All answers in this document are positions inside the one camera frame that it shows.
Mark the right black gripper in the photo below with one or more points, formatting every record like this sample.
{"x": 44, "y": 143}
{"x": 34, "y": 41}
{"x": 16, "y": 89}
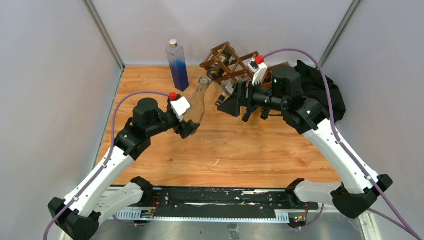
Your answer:
{"x": 243, "y": 94}

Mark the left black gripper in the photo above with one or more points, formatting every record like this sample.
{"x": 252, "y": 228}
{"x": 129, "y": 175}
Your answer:
{"x": 185, "y": 130}

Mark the clear bottle black label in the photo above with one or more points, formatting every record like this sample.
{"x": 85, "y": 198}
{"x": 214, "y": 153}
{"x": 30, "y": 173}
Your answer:
{"x": 197, "y": 101}

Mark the blue square glass bottle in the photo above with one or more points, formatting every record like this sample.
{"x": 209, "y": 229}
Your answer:
{"x": 177, "y": 63}

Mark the olive green wine bottle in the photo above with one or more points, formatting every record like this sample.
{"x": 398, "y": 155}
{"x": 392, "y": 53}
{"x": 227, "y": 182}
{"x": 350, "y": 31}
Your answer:
{"x": 215, "y": 71}

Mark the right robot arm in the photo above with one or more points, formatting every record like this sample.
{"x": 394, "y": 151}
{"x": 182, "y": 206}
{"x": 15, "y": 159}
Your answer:
{"x": 360, "y": 186}

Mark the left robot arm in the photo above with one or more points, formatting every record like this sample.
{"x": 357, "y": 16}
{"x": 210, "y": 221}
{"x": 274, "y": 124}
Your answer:
{"x": 81, "y": 212}

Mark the dark wine bottle left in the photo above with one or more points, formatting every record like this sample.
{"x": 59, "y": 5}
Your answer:
{"x": 247, "y": 115}

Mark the dark wine bottle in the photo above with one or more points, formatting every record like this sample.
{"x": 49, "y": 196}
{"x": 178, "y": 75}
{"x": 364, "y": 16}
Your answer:
{"x": 247, "y": 115}
{"x": 265, "y": 113}

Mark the clear bottle black cap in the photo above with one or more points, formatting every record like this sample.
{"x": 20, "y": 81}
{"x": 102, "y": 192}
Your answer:
{"x": 226, "y": 88}

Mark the dark wine bottle right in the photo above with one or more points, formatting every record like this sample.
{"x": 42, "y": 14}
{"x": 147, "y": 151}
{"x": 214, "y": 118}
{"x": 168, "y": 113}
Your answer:
{"x": 265, "y": 113}

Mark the brown wooden wine rack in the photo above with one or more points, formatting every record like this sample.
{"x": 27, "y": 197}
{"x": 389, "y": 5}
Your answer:
{"x": 237, "y": 70}

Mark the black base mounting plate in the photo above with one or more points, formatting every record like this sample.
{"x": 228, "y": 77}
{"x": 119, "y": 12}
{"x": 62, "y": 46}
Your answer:
{"x": 217, "y": 204}

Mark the black cloth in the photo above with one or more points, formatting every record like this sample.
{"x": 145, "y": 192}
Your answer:
{"x": 313, "y": 86}

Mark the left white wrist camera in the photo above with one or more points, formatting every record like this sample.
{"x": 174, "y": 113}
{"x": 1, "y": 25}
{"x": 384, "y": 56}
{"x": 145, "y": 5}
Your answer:
{"x": 180, "y": 107}

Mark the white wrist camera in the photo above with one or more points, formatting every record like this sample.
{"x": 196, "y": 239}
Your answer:
{"x": 180, "y": 107}
{"x": 259, "y": 70}

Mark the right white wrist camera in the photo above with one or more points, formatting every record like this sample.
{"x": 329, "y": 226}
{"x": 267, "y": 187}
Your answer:
{"x": 259, "y": 70}

